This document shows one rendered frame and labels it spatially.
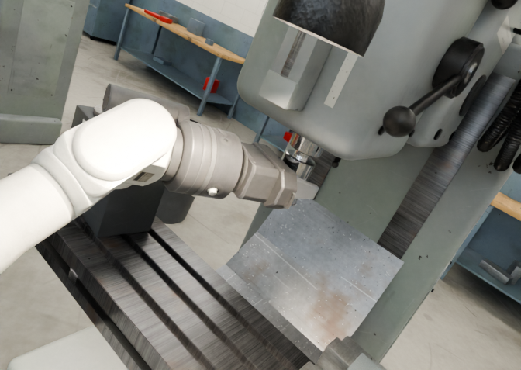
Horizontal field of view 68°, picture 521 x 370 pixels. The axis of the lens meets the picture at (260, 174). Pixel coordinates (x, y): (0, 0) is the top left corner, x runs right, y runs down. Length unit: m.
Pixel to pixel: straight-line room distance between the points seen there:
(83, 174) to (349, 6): 0.26
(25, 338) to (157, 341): 1.24
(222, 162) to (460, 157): 0.54
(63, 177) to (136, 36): 7.50
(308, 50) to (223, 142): 0.14
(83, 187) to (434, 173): 0.68
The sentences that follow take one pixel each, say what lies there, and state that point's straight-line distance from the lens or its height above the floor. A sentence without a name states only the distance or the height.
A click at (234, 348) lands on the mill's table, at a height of 0.92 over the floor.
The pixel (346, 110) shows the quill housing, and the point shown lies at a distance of 0.43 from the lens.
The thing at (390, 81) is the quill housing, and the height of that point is 1.41.
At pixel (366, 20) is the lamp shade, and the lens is 0.27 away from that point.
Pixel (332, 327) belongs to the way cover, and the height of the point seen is 0.91.
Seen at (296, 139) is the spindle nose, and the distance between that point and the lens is 0.53.
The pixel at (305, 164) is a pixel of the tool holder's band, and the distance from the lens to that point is 0.53.
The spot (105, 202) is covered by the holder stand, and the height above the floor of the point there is 1.00.
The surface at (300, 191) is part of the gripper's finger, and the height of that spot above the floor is 1.23.
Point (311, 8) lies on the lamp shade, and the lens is 0.27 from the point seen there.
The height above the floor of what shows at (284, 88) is 1.36.
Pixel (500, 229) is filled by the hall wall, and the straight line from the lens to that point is 4.76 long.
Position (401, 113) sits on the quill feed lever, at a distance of 0.38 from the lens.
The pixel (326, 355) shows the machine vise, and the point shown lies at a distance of 0.64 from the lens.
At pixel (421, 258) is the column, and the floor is 1.11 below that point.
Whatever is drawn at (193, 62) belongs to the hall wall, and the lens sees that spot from 6.67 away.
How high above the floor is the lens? 1.41
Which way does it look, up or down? 20 degrees down
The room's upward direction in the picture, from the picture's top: 24 degrees clockwise
